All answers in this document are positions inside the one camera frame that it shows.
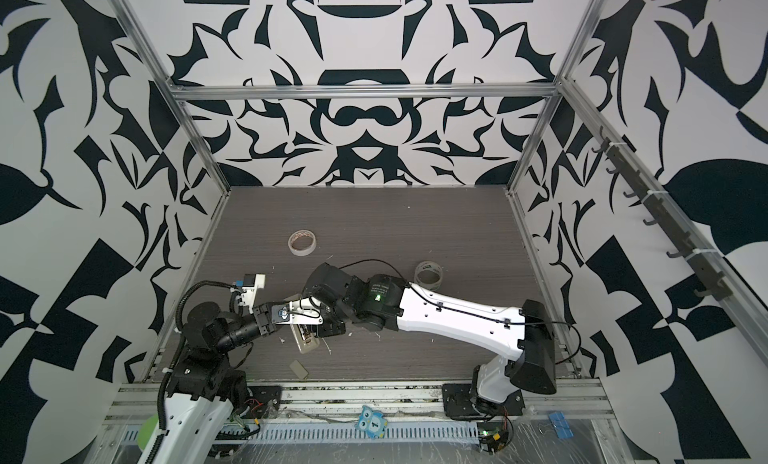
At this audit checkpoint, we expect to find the white remote control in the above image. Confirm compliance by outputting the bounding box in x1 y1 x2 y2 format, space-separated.
290 324 320 354

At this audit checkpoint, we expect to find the grey battery cover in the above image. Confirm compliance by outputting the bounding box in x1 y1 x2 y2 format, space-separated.
289 360 309 380

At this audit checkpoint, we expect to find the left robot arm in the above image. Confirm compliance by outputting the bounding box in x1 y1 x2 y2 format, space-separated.
139 302 276 463

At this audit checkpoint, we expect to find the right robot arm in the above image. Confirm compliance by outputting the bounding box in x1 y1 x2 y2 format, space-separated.
287 264 557 404

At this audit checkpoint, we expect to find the white masking tape roll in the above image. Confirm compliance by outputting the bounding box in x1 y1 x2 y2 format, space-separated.
287 230 317 257

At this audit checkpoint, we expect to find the clear tape roll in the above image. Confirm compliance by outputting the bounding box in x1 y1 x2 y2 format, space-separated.
414 261 444 290

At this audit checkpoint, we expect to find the green push button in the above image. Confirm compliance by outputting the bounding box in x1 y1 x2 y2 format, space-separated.
136 415 159 451

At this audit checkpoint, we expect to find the small electronics board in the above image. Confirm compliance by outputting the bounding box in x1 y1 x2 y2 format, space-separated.
478 420 514 455

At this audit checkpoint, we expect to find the blue tape piece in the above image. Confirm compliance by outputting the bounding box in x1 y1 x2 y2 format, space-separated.
548 411 574 440

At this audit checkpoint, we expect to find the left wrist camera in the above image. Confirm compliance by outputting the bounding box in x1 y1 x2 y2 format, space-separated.
230 274 266 315

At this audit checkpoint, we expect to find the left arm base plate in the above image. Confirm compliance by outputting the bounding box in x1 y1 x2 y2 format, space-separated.
240 385 283 420

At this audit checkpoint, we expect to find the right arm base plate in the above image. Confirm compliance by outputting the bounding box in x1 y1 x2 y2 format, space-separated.
441 383 525 421

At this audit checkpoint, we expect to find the white slotted cable duct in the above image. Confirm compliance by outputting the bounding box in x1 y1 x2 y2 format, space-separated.
214 421 480 445

